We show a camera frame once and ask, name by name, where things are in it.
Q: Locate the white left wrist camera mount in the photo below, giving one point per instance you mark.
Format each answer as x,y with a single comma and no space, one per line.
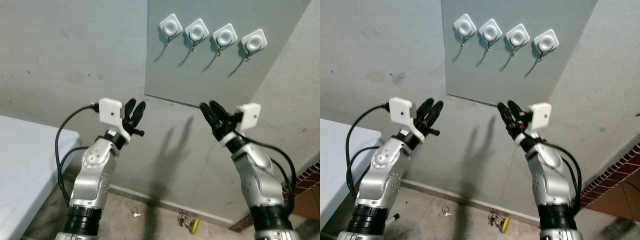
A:
400,111
110,110

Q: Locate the white square wall hook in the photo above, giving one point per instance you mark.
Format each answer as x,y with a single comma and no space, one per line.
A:
254,41
197,31
490,31
546,41
225,36
518,36
171,26
465,26

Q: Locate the small silver key bunch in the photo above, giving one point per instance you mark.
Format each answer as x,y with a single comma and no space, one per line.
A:
446,212
134,212

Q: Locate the white wall baseboard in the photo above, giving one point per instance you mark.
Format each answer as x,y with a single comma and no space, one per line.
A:
175,206
475,201

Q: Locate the black rod with white tip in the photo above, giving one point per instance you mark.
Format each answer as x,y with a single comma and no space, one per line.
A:
393,218

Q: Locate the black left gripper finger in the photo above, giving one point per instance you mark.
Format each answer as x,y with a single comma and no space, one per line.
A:
425,111
435,114
139,114
129,111

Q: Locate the red brick skirting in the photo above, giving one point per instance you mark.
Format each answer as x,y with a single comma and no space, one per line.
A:
615,172
305,180

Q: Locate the white plastic table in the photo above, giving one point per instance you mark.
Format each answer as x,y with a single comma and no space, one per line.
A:
25,175
335,170

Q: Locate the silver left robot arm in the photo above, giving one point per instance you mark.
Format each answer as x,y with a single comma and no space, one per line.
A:
90,185
382,185

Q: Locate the grey wall board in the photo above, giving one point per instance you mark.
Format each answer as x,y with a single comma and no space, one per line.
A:
200,75
495,75

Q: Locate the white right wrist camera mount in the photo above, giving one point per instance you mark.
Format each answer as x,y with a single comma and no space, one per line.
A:
249,114
541,116

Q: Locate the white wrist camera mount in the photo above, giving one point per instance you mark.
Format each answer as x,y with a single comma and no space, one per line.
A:
541,116
249,114
400,111
110,110

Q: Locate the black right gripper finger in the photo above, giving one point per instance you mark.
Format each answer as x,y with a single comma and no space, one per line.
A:
516,110
508,118
219,112
210,118

